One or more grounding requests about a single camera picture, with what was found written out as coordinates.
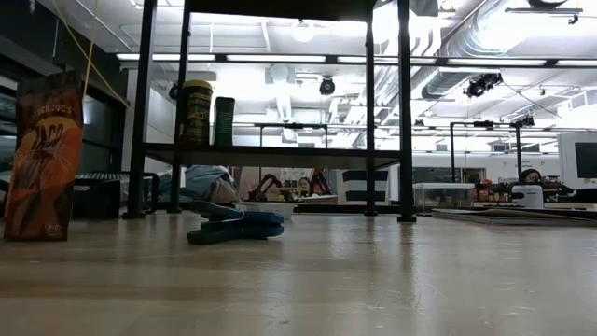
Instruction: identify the blue bag clip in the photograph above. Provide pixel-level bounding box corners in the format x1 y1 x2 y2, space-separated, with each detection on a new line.
186 200 285 246

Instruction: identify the tan lid furikake jar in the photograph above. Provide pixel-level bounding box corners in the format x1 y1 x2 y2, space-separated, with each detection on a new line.
214 96 236 147

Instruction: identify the dark wooden black-framed shelf unit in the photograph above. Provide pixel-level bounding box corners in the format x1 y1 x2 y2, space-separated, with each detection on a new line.
121 0 417 223

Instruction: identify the yellow lid seasoning can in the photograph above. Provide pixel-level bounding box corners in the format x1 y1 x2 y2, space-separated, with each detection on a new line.
180 78 215 147

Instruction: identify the orange taco seasoning packet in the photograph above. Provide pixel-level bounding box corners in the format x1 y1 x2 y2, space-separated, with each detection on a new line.
3 69 85 243

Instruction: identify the white navy striped box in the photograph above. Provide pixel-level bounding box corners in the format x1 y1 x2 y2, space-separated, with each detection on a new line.
336 168 389 204

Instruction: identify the teal and tan bundle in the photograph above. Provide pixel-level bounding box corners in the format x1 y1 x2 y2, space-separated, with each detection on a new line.
158 165 242 204

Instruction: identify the clear plastic box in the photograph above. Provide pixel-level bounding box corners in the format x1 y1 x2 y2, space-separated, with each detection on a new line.
412 181 476 214

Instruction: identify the black mesh basket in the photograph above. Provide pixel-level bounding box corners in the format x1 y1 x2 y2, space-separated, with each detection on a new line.
74 171 160 220

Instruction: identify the long ceiling light bar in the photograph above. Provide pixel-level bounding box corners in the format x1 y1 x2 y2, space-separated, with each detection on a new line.
116 52 597 67

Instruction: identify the black ceiling spotlight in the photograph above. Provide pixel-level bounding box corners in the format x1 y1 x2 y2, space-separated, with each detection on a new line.
465 73 504 98

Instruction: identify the small white machine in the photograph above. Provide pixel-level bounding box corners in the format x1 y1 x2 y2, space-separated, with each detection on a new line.
511 185 545 210

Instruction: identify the white monitor cabinet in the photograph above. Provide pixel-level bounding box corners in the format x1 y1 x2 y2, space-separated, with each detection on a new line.
557 133 597 204

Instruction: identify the black gantry frame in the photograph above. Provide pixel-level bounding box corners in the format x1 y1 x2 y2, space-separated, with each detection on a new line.
450 119 524 186

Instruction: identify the hanging yellow cord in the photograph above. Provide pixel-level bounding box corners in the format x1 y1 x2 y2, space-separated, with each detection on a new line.
50 0 132 108

